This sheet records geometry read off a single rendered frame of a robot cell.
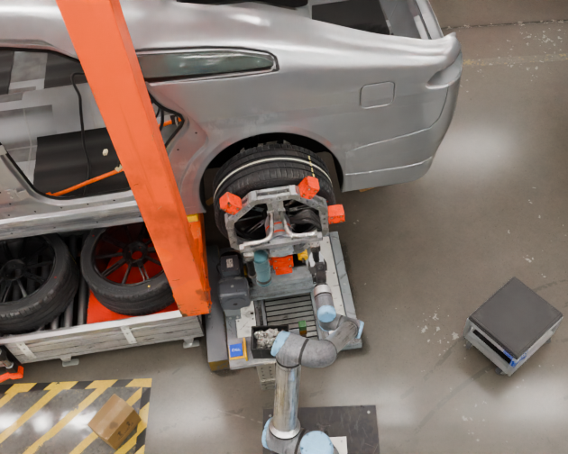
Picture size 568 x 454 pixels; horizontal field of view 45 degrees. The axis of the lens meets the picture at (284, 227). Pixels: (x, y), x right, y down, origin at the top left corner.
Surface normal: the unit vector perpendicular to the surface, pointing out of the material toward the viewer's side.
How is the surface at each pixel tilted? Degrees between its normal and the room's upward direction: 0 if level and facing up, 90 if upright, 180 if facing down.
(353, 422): 0
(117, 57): 90
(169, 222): 90
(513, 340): 0
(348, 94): 90
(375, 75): 80
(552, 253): 0
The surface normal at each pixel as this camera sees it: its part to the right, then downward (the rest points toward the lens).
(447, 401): -0.07, -0.58
